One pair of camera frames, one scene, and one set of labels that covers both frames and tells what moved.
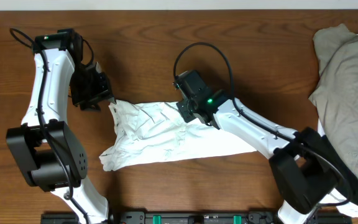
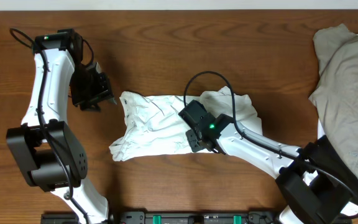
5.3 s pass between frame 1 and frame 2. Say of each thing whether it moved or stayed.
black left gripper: stayed
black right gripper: moved
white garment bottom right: stayed
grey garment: stayed
